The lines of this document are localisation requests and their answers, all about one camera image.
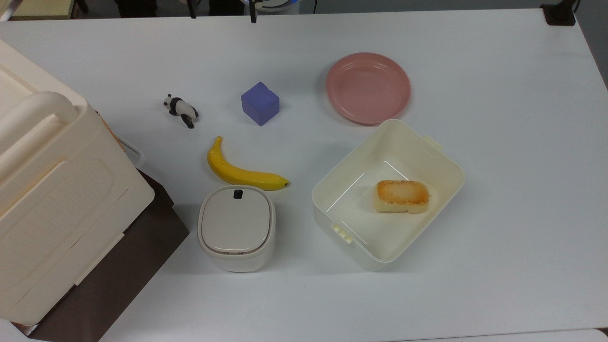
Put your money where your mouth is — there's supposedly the purple cube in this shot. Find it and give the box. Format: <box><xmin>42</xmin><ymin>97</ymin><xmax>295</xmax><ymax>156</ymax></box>
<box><xmin>241</xmin><ymin>81</ymin><xmax>280</xmax><ymax>126</ymax></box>

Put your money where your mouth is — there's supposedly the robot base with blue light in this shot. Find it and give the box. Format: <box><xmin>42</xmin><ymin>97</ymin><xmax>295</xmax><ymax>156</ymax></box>
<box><xmin>243</xmin><ymin>0</ymin><xmax>299</xmax><ymax>13</ymax></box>

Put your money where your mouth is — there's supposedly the pink plate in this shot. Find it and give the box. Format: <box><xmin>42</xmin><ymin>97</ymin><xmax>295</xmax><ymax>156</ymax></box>
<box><xmin>326</xmin><ymin>52</ymin><xmax>411</xmax><ymax>125</ymax></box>

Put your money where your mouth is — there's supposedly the dark trouser leg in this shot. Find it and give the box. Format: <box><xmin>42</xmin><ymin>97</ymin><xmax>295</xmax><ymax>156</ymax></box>
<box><xmin>208</xmin><ymin>0</ymin><xmax>246</xmax><ymax>16</ymax></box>
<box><xmin>114</xmin><ymin>0</ymin><xmax>158</xmax><ymax>18</ymax></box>

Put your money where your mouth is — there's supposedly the panda toy figure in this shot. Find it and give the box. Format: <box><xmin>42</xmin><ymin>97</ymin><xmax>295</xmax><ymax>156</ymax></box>
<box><xmin>163</xmin><ymin>94</ymin><xmax>199</xmax><ymax>129</ymax></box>

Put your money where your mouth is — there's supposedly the tan wooden furniture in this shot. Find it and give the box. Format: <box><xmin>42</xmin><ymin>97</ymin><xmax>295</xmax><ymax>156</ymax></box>
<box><xmin>9</xmin><ymin>0</ymin><xmax>76</xmax><ymax>20</ymax></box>

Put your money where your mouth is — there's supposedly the yellow banana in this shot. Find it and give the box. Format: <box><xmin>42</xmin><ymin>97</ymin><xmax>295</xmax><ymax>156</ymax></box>
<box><xmin>207</xmin><ymin>136</ymin><xmax>290</xmax><ymax>191</ymax></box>

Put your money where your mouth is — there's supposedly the cream open plastic container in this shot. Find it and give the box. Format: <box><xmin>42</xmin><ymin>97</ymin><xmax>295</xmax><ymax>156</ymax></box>
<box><xmin>312</xmin><ymin>119</ymin><xmax>466</xmax><ymax>272</ymax></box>

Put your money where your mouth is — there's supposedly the small white lidded bin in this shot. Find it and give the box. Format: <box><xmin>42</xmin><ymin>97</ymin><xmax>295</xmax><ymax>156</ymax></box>
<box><xmin>197</xmin><ymin>185</ymin><xmax>276</xmax><ymax>273</ymax></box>

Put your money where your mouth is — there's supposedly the large cream storage box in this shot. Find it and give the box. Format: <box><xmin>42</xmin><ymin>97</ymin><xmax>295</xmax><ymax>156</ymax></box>
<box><xmin>0</xmin><ymin>39</ymin><xmax>155</xmax><ymax>326</ymax></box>

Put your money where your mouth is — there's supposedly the toasted bread piece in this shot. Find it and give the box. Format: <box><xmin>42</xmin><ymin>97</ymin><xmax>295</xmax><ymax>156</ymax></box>
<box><xmin>374</xmin><ymin>180</ymin><xmax>430</xmax><ymax>214</ymax></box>

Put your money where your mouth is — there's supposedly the dark brown board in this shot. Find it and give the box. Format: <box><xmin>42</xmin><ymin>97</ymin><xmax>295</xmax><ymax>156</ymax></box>
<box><xmin>12</xmin><ymin>169</ymin><xmax>190</xmax><ymax>342</ymax></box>

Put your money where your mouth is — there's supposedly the black table clamp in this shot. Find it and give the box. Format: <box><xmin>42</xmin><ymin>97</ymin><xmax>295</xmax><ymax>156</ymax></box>
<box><xmin>541</xmin><ymin>0</ymin><xmax>578</xmax><ymax>26</ymax></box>

